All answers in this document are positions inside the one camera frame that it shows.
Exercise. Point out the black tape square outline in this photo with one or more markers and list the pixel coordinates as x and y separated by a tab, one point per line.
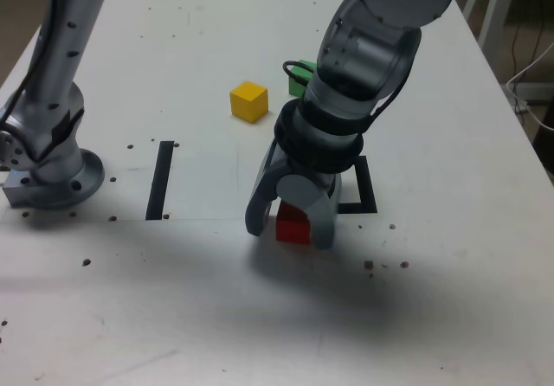
368	187

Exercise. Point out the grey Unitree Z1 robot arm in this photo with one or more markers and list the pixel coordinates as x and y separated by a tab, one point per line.
368	57

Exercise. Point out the black tape strip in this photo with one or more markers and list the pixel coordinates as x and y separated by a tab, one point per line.
159	182

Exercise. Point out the green cube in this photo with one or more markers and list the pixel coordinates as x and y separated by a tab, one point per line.
298	87

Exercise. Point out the yellow cube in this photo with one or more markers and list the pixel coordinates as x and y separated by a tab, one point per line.
247	102

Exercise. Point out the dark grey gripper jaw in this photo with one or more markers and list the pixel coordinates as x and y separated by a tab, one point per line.
259	200

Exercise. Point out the red cube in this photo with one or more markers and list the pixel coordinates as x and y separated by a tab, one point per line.
292	229

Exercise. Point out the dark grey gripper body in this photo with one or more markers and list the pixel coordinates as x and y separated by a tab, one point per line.
333	184

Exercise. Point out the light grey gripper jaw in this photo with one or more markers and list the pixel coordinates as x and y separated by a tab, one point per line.
303	191

